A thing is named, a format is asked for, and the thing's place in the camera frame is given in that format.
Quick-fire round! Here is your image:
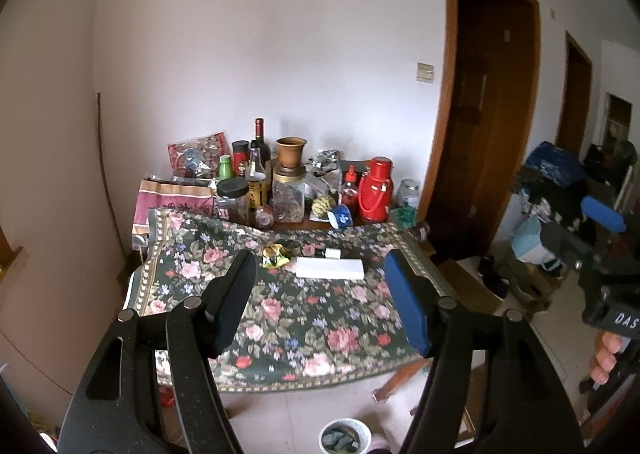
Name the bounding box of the person right hand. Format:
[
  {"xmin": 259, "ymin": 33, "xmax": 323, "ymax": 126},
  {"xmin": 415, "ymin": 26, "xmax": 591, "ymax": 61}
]
[{"xmin": 589, "ymin": 331, "xmax": 623, "ymax": 385}]

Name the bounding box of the pink patterned gift bag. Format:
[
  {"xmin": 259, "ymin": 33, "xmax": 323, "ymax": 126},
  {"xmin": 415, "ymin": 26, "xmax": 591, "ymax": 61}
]
[{"xmin": 131, "ymin": 180, "xmax": 215, "ymax": 236}]

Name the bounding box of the teal crumpled cloth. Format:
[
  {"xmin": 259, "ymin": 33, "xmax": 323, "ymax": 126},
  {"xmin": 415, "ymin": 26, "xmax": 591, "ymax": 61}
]
[{"xmin": 390, "ymin": 206, "xmax": 418, "ymax": 229}]

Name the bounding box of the white paper sheet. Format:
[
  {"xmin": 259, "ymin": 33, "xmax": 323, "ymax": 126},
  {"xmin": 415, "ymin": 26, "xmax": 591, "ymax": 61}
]
[{"xmin": 293, "ymin": 257, "xmax": 364, "ymax": 281}]

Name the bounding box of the black-lid glass jar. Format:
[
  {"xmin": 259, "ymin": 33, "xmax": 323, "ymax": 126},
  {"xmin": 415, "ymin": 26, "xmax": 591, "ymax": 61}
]
[{"xmin": 216, "ymin": 177, "xmax": 250, "ymax": 225}]

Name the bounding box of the dark wine bottle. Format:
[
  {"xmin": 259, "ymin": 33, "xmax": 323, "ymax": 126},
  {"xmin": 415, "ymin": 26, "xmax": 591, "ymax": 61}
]
[{"xmin": 255, "ymin": 118, "xmax": 271, "ymax": 174}]

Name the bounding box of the wall light switch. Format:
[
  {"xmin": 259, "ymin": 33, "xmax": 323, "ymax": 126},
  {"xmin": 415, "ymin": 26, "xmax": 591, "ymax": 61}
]
[{"xmin": 416, "ymin": 62, "xmax": 435, "ymax": 83}]

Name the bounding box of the dark wooden door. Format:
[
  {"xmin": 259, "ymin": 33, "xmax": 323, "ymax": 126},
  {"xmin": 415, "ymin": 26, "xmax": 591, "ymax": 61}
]
[{"xmin": 420, "ymin": 0, "xmax": 540, "ymax": 261}]

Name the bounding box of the red thermos jug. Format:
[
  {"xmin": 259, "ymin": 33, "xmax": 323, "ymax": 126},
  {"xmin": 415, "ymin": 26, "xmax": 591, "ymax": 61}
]
[{"xmin": 358, "ymin": 157, "xmax": 394, "ymax": 223}]

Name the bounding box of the yellow knitted ball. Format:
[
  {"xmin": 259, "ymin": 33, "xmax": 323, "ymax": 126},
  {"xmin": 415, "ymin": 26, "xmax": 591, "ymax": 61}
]
[{"xmin": 311, "ymin": 194, "xmax": 335, "ymax": 220}]

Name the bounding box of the blue paper cup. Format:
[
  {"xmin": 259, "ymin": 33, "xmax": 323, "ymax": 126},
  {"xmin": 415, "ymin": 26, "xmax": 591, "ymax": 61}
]
[{"xmin": 326, "ymin": 203, "xmax": 354, "ymax": 229}]

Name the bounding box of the yellow green candy wrapper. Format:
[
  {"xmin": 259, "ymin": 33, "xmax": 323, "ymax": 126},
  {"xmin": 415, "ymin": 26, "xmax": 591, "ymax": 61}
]
[{"xmin": 260, "ymin": 243, "xmax": 290, "ymax": 270}]

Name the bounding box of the red-capped sauce bottle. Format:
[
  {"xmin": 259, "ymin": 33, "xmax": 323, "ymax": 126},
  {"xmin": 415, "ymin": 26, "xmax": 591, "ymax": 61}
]
[{"xmin": 338, "ymin": 165, "xmax": 359, "ymax": 215}]

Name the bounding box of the clear jar gold lid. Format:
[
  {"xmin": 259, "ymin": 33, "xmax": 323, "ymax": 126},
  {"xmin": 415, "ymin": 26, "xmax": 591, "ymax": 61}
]
[{"xmin": 272, "ymin": 163, "xmax": 306, "ymax": 224}]

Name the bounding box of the floral green tablecloth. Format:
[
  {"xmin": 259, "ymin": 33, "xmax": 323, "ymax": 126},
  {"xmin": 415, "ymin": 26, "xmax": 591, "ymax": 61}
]
[{"xmin": 126, "ymin": 208, "xmax": 436, "ymax": 393}]

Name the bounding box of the small red-label jar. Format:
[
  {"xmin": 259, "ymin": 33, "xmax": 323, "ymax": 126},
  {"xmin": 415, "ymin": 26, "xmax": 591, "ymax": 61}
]
[{"xmin": 253, "ymin": 205, "xmax": 274, "ymax": 229}]

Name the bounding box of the small glass jar white lid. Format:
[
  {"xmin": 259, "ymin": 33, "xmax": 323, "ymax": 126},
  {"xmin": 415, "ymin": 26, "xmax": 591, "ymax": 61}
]
[{"xmin": 396, "ymin": 179, "xmax": 420, "ymax": 209}]

